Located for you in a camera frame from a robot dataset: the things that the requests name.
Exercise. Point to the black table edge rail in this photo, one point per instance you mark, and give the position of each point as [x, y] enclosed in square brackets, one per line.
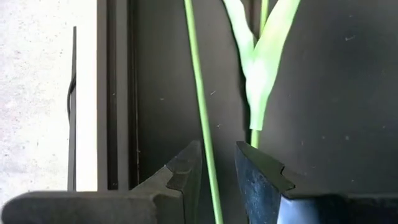
[121, 93]

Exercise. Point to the thin black floor strip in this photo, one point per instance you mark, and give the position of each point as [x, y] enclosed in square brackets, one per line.
[71, 140]

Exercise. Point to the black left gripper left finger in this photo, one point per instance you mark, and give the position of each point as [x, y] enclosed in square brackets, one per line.
[174, 193]

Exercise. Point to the yellow artificial tulip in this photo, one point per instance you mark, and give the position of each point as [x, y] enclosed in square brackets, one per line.
[258, 77]

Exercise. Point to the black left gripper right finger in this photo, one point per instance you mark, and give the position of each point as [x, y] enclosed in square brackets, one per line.
[261, 193]

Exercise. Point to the black-headed artificial flower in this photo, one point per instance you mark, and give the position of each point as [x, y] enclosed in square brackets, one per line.
[203, 118]

